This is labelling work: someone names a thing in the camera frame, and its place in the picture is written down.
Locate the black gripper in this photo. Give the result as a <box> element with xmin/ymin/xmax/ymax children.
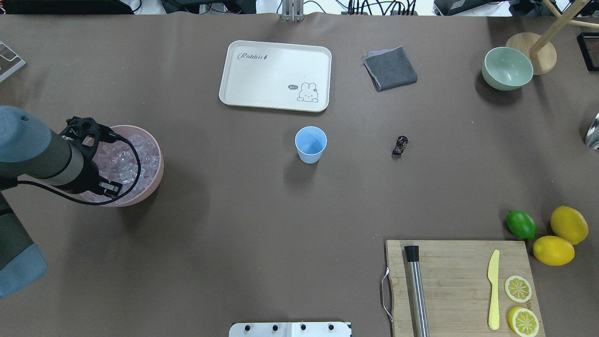
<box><xmin>70</xmin><ymin>138</ymin><xmax>106</xmax><ymax>195</ymax></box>

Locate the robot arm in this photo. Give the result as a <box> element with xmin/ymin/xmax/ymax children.
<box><xmin>0</xmin><ymin>105</ymin><xmax>105</xmax><ymax>298</ymax></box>

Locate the pink bowl of ice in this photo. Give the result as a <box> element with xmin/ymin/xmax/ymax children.
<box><xmin>93</xmin><ymin>125</ymin><xmax>164</xmax><ymax>207</ymax></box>

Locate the light blue plastic cup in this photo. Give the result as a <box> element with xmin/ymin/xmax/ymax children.
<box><xmin>294</xmin><ymin>126</ymin><xmax>328</xmax><ymax>164</ymax></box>

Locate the wooden cup stand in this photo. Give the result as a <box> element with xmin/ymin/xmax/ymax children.
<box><xmin>505</xmin><ymin>0</ymin><xmax>598</xmax><ymax>75</ymax></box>

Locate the steel ice scoop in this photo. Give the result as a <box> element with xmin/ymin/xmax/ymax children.
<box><xmin>584</xmin><ymin>113</ymin><xmax>599</xmax><ymax>151</ymax></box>

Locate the cream rabbit serving tray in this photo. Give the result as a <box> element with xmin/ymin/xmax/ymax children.
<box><xmin>219</xmin><ymin>40</ymin><xmax>332</xmax><ymax>113</ymax></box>

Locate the folded grey cloth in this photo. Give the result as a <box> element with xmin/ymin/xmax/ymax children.
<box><xmin>362</xmin><ymin>45</ymin><xmax>418</xmax><ymax>91</ymax></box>

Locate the steel muddler black tip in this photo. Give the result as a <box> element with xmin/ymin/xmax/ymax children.
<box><xmin>404</xmin><ymin>245</ymin><xmax>430</xmax><ymax>337</ymax></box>

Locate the wooden cutting board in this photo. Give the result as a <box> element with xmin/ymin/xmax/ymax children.
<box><xmin>385</xmin><ymin>240</ymin><xmax>534</xmax><ymax>337</ymax></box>

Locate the pale green bowl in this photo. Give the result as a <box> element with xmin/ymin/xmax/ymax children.
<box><xmin>482</xmin><ymin>47</ymin><xmax>533</xmax><ymax>90</ymax></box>

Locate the yellow plastic knife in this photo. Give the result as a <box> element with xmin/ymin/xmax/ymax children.
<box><xmin>487</xmin><ymin>249</ymin><xmax>500</xmax><ymax>330</ymax></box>

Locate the green lime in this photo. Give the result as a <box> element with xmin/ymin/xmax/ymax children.
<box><xmin>505</xmin><ymin>210</ymin><xmax>537</xmax><ymax>239</ymax></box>

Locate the lemon slice upper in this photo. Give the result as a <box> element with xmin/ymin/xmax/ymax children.
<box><xmin>504</xmin><ymin>275</ymin><xmax>533</xmax><ymax>303</ymax></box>

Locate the lemon half lower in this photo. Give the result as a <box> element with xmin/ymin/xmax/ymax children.
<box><xmin>507</xmin><ymin>306</ymin><xmax>541</xmax><ymax>337</ymax></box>

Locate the yellow lemon near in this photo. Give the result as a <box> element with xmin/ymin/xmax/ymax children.
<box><xmin>533</xmin><ymin>235</ymin><xmax>575</xmax><ymax>266</ymax></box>

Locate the yellow lemon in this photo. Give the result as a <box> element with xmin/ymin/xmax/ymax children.
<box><xmin>550</xmin><ymin>205</ymin><xmax>589</xmax><ymax>245</ymax></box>
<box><xmin>533</xmin><ymin>235</ymin><xmax>575</xmax><ymax>266</ymax></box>

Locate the yellow lemon far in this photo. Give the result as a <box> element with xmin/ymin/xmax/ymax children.
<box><xmin>550</xmin><ymin>205</ymin><xmax>589</xmax><ymax>245</ymax></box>

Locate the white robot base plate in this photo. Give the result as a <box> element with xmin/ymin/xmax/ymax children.
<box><xmin>228</xmin><ymin>322</ymin><xmax>352</xmax><ymax>337</ymax></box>

